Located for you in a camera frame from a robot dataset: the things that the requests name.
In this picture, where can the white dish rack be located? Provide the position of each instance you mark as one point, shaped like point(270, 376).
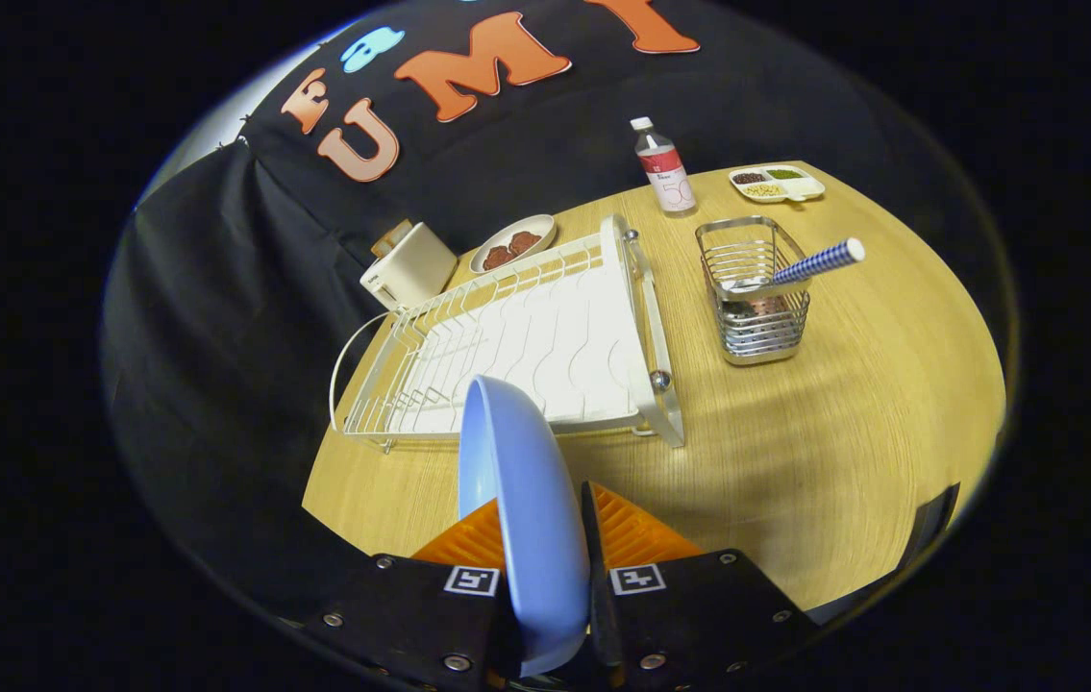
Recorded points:
point(564, 356)

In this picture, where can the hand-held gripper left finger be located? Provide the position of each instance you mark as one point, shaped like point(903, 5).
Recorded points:
point(410, 625)

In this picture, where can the brown food piece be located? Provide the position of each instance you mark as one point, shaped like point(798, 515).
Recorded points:
point(497, 257)
point(525, 241)

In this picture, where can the beige oval plate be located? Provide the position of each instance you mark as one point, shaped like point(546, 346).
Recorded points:
point(545, 226)

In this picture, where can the brown bread slice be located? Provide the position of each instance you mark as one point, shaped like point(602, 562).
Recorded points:
point(391, 238)

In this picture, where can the black backdrop cloth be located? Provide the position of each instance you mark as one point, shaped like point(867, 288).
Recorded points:
point(218, 336)

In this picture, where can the blue plate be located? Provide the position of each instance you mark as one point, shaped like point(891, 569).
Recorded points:
point(531, 519)

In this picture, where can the white toaster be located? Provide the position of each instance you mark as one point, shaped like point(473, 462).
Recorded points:
point(410, 269)

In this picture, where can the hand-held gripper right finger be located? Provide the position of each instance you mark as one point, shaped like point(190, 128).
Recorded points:
point(699, 615)

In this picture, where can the clear bottle with red label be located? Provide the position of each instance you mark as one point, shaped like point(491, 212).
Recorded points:
point(668, 173)

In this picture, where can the white divided dish with beans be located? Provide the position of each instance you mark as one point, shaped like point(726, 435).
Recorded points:
point(795, 185)

